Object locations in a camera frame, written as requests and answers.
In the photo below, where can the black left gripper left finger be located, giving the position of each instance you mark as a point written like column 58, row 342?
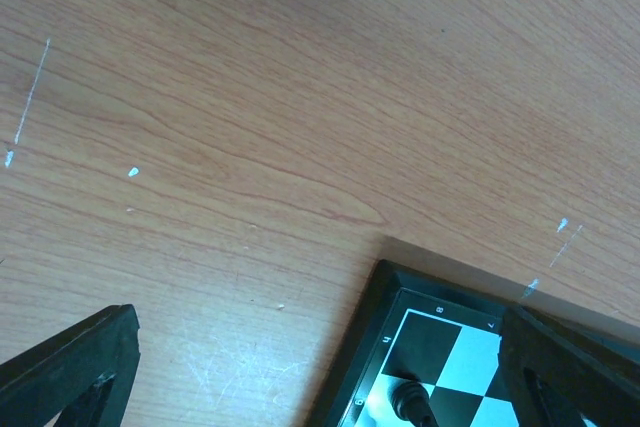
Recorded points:
column 82, row 376

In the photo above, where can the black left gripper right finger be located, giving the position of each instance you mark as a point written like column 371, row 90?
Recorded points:
column 561, row 373

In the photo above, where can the black chess piece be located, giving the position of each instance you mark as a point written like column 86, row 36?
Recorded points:
column 410, row 402

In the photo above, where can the black and white chessboard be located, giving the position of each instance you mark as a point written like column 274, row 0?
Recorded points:
column 417, row 326

